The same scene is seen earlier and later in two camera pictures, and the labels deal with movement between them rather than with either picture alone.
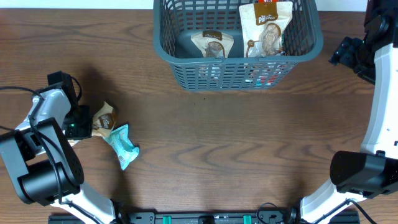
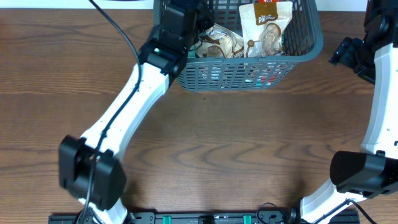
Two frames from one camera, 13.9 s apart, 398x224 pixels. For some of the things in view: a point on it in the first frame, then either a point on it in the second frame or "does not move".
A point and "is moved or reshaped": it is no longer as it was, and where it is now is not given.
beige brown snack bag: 104,121 is moved or reshaped
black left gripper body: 81,119 -> 201,18
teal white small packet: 119,140 is moved or reshaped
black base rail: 187,217 does not move
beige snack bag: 263,23 does not move
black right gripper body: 354,55 does not move
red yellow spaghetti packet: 267,1 does not move
